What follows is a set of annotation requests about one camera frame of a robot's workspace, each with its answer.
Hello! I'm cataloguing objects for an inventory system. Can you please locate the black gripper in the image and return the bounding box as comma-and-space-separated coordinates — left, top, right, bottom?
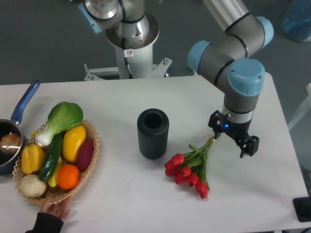
208, 110, 259, 158

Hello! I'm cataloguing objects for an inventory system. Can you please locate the red tulip bouquet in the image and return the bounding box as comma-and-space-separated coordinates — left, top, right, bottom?
165, 135, 216, 200

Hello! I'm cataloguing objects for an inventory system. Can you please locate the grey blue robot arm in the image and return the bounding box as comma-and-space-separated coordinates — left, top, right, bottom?
78, 0, 274, 156

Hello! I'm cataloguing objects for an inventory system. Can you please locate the black sleeved forearm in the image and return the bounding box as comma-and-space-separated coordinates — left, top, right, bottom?
26, 212, 64, 233

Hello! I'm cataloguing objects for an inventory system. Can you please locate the person's hand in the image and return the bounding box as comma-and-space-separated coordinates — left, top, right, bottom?
39, 197, 71, 222

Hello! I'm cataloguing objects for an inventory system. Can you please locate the white furniture piece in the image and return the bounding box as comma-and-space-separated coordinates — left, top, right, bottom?
287, 83, 311, 131

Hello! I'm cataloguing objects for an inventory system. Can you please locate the black ribbed vase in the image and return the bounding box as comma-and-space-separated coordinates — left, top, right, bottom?
137, 108, 170, 160

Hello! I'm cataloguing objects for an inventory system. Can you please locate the black device at edge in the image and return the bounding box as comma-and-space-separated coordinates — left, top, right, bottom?
293, 197, 311, 222

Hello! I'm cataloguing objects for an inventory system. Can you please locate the blue plastic bag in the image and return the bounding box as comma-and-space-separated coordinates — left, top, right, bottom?
281, 0, 311, 42

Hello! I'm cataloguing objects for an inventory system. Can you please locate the purple sweet potato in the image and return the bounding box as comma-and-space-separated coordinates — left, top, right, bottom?
76, 138, 94, 172

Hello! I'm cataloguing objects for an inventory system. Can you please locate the yellow mango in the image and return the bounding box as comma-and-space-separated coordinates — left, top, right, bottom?
62, 125, 86, 164

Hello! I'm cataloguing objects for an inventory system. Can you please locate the orange fruit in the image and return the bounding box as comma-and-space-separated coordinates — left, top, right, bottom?
57, 164, 80, 190

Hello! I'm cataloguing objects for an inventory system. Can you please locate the green bok choy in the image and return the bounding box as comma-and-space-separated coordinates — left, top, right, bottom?
35, 101, 84, 147

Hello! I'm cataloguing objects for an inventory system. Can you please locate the green cucumber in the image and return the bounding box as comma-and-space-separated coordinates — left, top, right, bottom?
39, 133, 63, 182

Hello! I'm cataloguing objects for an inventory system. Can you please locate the yellow banana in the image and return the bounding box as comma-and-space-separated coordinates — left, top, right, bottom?
48, 157, 62, 187

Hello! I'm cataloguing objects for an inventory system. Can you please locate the yellow bell pepper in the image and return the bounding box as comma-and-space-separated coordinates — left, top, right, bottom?
21, 144, 45, 174

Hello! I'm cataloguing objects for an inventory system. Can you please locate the white garlic bulb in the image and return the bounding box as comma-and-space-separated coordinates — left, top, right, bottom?
19, 174, 46, 198

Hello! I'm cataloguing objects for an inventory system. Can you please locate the brown bread in pan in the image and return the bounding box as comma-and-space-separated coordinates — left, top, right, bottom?
0, 133, 21, 153

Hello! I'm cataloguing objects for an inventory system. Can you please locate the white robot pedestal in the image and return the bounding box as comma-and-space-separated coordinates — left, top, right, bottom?
84, 13, 172, 81

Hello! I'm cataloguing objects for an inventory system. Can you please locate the black cable on pedestal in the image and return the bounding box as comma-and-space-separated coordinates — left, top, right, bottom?
122, 37, 134, 79

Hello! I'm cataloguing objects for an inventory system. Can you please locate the blue handled saucepan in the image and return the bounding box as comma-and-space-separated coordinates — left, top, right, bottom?
0, 80, 41, 175

